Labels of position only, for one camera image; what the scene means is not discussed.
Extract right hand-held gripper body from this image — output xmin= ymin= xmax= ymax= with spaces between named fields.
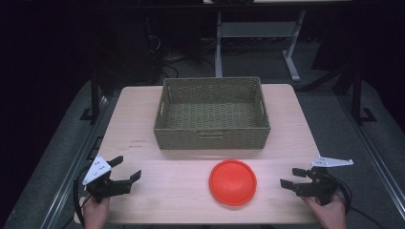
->
xmin=294 ymin=156 xmax=354 ymax=206

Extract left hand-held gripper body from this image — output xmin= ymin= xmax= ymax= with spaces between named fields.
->
xmin=81 ymin=155 xmax=133 ymax=204

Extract red round plate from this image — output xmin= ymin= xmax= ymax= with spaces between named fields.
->
xmin=208 ymin=158 xmax=258 ymax=207

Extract green woven basket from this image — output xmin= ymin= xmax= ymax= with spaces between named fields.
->
xmin=153 ymin=76 xmax=272 ymax=151

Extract person's right hand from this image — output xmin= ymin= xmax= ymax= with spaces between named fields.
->
xmin=301 ymin=194 xmax=348 ymax=229

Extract person's left hand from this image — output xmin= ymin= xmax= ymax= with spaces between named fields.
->
xmin=83 ymin=195 xmax=111 ymax=229

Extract black metal stand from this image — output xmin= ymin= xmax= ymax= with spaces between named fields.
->
xmin=79 ymin=69 xmax=103 ymax=125
xmin=350 ymin=67 xmax=377 ymax=126

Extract aluminium floor rail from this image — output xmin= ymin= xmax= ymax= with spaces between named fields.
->
xmin=39 ymin=94 xmax=111 ymax=229
xmin=336 ymin=94 xmax=405 ymax=221

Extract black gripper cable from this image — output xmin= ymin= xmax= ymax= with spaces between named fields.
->
xmin=72 ymin=164 xmax=94 ymax=229
xmin=329 ymin=174 xmax=387 ymax=229

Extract tangled black floor cables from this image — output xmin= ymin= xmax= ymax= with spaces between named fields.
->
xmin=145 ymin=33 xmax=218 ymax=79

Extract white metal desk frame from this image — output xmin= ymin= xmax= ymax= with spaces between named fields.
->
xmin=214 ymin=9 xmax=308 ymax=82

